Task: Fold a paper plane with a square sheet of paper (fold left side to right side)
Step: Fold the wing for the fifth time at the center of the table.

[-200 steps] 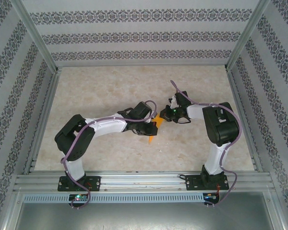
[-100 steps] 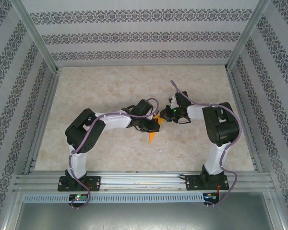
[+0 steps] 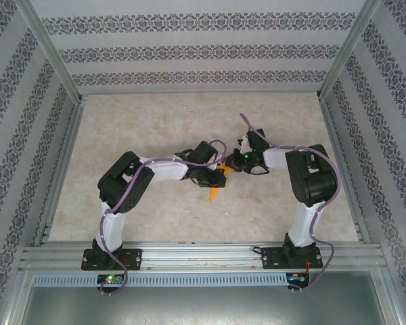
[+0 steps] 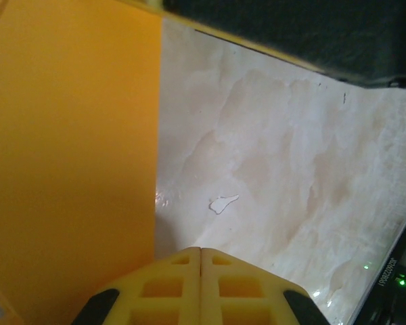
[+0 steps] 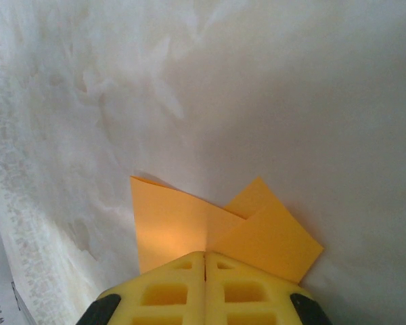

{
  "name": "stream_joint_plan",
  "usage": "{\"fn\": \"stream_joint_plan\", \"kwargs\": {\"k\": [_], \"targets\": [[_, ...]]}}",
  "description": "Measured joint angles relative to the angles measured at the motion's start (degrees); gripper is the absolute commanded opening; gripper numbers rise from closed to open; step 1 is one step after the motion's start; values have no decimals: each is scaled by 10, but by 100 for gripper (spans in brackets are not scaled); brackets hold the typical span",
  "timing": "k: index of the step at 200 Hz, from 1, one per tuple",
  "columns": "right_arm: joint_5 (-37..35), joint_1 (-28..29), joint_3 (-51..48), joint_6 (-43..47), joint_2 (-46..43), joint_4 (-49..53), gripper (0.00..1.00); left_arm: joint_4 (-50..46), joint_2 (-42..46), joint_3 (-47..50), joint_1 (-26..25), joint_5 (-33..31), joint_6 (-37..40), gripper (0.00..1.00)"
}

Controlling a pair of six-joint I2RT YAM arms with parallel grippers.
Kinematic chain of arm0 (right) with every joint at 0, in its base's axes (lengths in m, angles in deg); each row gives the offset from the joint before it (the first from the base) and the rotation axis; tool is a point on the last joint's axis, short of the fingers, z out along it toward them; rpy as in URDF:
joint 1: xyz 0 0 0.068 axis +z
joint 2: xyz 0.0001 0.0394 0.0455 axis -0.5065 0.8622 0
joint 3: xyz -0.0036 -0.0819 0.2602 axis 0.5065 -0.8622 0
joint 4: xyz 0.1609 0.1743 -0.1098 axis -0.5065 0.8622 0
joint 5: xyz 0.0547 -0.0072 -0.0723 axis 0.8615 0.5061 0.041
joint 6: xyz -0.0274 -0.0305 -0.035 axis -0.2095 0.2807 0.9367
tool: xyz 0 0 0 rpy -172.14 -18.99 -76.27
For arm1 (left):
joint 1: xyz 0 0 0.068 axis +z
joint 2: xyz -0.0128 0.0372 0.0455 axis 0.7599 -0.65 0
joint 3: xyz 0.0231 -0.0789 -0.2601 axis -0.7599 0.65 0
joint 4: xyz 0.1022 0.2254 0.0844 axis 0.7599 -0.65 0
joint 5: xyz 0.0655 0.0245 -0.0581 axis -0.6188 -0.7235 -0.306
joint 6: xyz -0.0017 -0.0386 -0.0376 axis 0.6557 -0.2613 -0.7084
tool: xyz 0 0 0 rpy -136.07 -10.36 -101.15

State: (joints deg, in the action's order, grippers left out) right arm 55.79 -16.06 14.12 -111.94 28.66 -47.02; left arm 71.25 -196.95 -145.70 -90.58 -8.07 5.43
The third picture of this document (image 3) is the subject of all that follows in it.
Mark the aluminium mounting rail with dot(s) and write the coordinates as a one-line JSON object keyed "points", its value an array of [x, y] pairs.
{"points": [[203, 254]]}

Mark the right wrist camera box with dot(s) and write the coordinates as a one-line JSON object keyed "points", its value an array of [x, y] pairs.
{"points": [[245, 142]]}

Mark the controller board with leds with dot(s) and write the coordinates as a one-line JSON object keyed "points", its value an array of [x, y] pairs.
{"points": [[110, 279], [296, 278]]}

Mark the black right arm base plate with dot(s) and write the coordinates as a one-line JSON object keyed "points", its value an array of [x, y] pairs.
{"points": [[274, 259]]}

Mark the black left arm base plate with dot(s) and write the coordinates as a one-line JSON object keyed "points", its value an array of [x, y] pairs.
{"points": [[132, 259]]}

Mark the right controller board with LEDs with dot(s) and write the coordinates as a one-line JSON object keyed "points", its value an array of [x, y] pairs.
{"points": [[296, 278]]}

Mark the grey metal sheet tray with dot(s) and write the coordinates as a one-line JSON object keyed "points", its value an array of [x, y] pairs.
{"points": [[203, 304]]}

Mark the left controller board with LEDs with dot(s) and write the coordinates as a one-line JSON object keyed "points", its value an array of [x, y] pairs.
{"points": [[110, 279]]}

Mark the aluminium table side rail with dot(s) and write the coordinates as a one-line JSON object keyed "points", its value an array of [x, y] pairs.
{"points": [[339, 152], [67, 152]]}

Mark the orange paper sheet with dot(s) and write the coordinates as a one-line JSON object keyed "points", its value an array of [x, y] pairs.
{"points": [[214, 194]]}

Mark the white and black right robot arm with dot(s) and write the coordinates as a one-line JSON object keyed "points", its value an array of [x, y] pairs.
{"points": [[311, 179]]}

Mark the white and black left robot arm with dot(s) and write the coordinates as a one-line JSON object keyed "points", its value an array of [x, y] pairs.
{"points": [[122, 186]]}

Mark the aluminium frame post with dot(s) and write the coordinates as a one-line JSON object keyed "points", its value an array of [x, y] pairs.
{"points": [[55, 57], [345, 57]]}

